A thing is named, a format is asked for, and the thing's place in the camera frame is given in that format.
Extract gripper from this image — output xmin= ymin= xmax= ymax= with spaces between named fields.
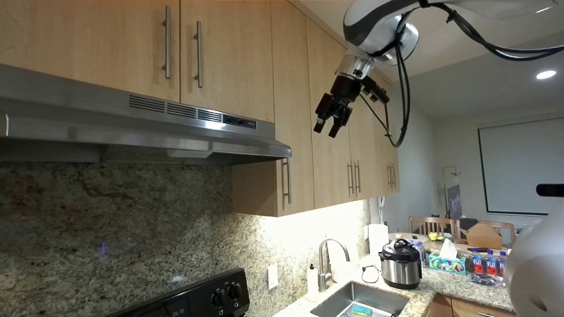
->
xmin=313 ymin=75 xmax=364 ymax=139

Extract tall wood cabinet door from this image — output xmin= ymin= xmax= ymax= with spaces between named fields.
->
xmin=306 ymin=17 xmax=354 ymax=210
xmin=348 ymin=66 xmax=385 ymax=201
xmin=270 ymin=0 xmax=315 ymax=217

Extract short wood cabinet door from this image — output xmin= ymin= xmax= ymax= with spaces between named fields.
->
xmin=179 ymin=0 xmax=275 ymax=123

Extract wide wood cabinet door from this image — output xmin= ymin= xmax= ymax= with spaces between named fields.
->
xmin=0 ymin=0 xmax=181 ymax=103

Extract white paper towel roll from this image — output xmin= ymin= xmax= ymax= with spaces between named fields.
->
xmin=367 ymin=223 xmax=390 ymax=257

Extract row of wooden chairs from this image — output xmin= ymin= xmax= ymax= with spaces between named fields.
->
xmin=408 ymin=215 xmax=516 ymax=247

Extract silver tap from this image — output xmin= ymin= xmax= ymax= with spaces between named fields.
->
xmin=318 ymin=238 xmax=351 ymax=292

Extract steel and black pressure cooker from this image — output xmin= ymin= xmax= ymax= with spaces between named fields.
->
xmin=378 ymin=239 xmax=423 ymax=290

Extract white soap bottle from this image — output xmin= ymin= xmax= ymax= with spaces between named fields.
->
xmin=307 ymin=263 xmax=320 ymax=302

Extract patterned tissue box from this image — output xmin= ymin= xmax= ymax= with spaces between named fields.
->
xmin=428 ymin=238 xmax=467 ymax=275

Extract steel sink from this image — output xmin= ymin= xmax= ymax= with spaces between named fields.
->
xmin=310 ymin=281 xmax=411 ymax=317

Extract brown cardboard box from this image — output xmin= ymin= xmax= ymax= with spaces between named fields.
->
xmin=466 ymin=221 xmax=504 ymax=251

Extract white projection screen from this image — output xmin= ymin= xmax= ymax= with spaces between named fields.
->
xmin=478 ymin=116 xmax=564 ymax=217

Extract stainless steel range hood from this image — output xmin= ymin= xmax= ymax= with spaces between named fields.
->
xmin=0 ymin=64 xmax=293 ymax=166

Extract pack of water bottles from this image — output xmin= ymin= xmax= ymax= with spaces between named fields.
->
xmin=467 ymin=248 xmax=508 ymax=287

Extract black stove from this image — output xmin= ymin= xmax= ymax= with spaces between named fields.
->
xmin=100 ymin=267 xmax=251 ymax=317

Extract wood drawer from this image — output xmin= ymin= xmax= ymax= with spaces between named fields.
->
xmin=422 ymin=294 xmax=517 ymax=317

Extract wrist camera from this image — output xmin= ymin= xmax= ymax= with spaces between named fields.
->
xmin=360 ymin=77 xmax=391 ymax=105

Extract light wood wall cabinet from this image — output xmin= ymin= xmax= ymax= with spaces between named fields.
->
xmin=0 ymin=0 xmax=401 ymax=217

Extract black cable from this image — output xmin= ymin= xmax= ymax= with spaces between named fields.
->
xmin=361 ymin=264 xmax=381 ymax=284

